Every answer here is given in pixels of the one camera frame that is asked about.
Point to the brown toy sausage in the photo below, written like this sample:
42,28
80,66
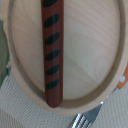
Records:
53,30

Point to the fork with orange handle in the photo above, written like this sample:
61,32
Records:
85,120

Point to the white woven placemat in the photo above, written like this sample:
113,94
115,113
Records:
18,111

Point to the round beige plate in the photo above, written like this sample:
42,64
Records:
95,50

